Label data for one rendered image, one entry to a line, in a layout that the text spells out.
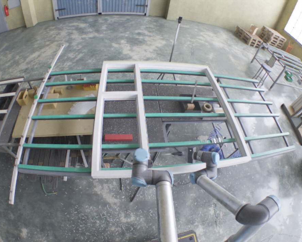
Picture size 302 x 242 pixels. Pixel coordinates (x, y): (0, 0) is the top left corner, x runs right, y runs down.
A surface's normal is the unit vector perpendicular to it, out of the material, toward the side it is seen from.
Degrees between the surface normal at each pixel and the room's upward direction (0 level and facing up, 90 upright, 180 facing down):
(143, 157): 5
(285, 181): 0
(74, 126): 0
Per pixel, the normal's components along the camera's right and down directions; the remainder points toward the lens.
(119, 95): 0.11, 0.82
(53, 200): 0.12, -0.57
